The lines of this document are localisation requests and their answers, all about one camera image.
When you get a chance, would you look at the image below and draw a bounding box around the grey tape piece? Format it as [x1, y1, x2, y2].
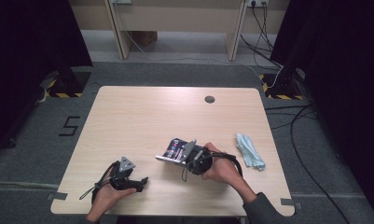
[280, 197, 303, 211]
[46, 191, 69, 202]

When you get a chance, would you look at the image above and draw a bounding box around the long black floor cable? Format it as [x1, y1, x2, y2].
[288, 105, 353, 224]

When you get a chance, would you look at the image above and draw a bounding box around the person's left hand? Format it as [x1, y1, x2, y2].
[86, 173, 138, 223]

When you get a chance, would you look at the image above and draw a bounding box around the black power cables bundle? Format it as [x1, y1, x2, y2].
[239, 3, 284, 70]

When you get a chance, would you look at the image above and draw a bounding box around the light blue textured cloth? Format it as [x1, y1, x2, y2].
[235, 133, 267, 172]

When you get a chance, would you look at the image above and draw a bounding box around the dark blue illustrated book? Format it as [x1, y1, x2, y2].
[155, 137, 196, 165]

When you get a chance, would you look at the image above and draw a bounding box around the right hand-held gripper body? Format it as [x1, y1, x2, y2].
[178, 139, 215, 176]

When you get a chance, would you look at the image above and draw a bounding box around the brown cardboard box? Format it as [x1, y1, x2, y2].
[130, 30, 159, 48]

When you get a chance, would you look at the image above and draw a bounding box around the white power strip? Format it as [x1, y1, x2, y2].
[246, 0, 270, 8]

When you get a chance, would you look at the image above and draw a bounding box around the thin white floor cable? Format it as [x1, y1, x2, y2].
[123, 30, 264, 79]

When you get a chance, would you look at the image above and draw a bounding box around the black stand base striped tape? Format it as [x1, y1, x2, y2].
[39, 66, 92, 99]
[257, 68, 308, 102]

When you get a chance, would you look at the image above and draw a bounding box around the person's right hand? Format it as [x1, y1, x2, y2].
[201, 142, 243, 188]

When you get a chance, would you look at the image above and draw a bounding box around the beige wooden desk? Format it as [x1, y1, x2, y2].
[66, 0, 291, 63]

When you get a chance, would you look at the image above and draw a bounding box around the short black floor cable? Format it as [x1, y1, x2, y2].
[264, 105, 318, 132]

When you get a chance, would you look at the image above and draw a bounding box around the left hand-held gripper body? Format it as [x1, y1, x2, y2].
[109, 156, 138, 191]

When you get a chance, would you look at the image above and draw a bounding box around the black curtain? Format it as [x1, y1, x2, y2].
[270, 0, 374, 224]
[0, 0, 93, 154]

